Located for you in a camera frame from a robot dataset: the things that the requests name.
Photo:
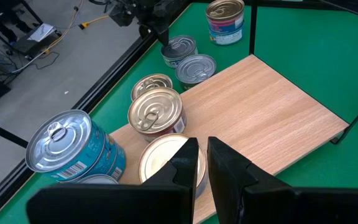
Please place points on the gold lid seafood can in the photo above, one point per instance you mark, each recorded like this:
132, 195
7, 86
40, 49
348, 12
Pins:
152, 82

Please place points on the silver lid seafood can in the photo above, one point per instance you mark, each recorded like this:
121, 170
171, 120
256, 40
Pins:
179, 48
196, 68

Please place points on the wooden shelf black metal frame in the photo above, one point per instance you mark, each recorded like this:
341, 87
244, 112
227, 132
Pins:
259, 109

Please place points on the teal tuna can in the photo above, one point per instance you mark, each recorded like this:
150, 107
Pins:
59, 140
117, 161

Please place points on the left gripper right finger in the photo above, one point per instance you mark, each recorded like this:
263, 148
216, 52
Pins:
291, 208

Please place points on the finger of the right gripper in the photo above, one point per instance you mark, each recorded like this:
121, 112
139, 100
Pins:
164, 37

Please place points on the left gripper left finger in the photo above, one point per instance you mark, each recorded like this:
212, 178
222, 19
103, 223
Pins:
120, 205

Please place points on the blue red label can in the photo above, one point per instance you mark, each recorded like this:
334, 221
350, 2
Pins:
224, 11
154, 112
157, 158
227, 38

